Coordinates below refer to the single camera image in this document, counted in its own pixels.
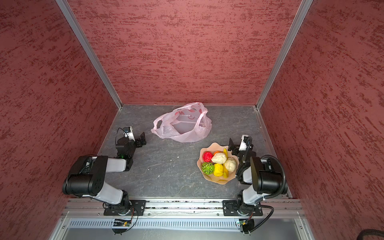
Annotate right aluminium corner post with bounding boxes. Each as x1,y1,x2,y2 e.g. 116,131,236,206
256,0,313,111

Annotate pink plastic bag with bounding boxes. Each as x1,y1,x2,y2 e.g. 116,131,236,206
151,102,212,143

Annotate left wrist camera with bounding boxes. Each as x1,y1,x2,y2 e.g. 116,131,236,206
123,126,135,141

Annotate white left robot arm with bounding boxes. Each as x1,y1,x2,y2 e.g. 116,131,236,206
62,127,147,216

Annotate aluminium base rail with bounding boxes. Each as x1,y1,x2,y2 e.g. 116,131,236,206
50,198,315,240

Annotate red fake fruit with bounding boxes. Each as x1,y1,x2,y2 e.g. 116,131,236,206
202,151,214,163

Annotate aluminium corner post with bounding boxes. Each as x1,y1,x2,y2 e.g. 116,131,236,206
56,0,124,111
256,0,313,111

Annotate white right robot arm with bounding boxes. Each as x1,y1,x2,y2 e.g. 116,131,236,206
223,135,288,217

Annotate yellow fake lemon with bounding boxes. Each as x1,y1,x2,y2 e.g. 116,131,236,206
213,164,224,177

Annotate green fake fruit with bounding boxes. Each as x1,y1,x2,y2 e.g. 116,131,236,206
202,162,215,175

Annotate beige fake pear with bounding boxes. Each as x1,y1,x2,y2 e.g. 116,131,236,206
211,152,228,165

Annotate pink wavy bowl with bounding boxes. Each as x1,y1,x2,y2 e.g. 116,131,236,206
197,143,240,185

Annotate left aluminium corner post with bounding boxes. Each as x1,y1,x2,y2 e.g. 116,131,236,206
56,0,124,111

